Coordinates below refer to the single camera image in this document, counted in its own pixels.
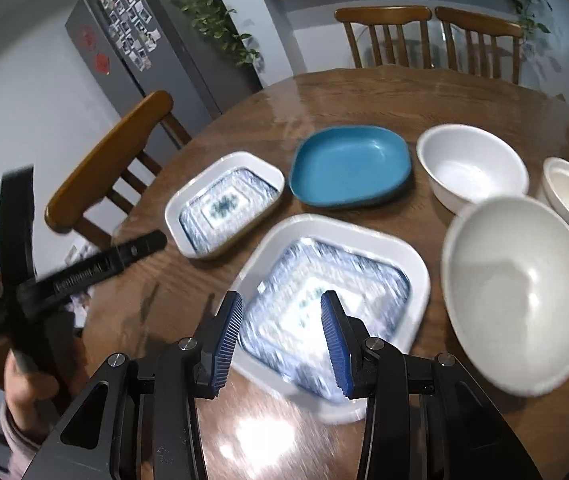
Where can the blue square plate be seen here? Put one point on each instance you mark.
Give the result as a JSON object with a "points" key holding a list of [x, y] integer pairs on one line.
{"points": [[348, 166]]}

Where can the grey refrigerator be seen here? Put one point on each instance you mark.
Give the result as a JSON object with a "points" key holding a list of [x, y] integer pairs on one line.
{"points": [[136, 47]]}

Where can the wooden chair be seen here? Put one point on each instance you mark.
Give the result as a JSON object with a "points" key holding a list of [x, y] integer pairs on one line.
{"points": [[385, 26], [481, 34], [93, 180]]}

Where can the large white bowl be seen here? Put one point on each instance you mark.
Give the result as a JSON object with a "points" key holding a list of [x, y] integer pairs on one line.
{"points": [[505, 281]]}

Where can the medium white bowl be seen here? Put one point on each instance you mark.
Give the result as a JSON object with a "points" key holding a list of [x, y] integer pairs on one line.
{"points": [[466, 165]]}

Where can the small patterned square plate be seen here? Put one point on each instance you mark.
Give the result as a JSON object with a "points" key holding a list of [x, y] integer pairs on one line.
{"points": [[227, 199]]}

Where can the right green vine plant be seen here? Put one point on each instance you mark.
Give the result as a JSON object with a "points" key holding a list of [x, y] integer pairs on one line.
{"points": [[536, 44]]}

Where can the large patterned square plate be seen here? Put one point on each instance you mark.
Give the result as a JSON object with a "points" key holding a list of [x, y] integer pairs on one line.
{"points": [[282, 345]]}

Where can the hanging green vine plant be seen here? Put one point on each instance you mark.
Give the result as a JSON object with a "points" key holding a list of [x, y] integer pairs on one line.
{"points": [[212, 20]]}

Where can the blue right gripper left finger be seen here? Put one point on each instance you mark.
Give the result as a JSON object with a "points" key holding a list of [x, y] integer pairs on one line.
{"points": [[217, 338]]}

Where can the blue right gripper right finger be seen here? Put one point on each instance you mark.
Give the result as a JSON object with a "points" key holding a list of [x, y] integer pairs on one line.
{"points": [[344, 336]]}

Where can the wooden chair back right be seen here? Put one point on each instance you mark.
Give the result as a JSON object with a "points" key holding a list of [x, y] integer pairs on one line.
{"points": [[481, 34]]}

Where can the wooden chair back left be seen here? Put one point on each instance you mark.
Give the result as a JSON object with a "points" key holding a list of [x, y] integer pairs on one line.
{"points": [[385, 26]]}

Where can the person's left hand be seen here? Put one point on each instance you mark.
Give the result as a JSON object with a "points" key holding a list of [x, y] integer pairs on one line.
{"points": [[22, 391]]}

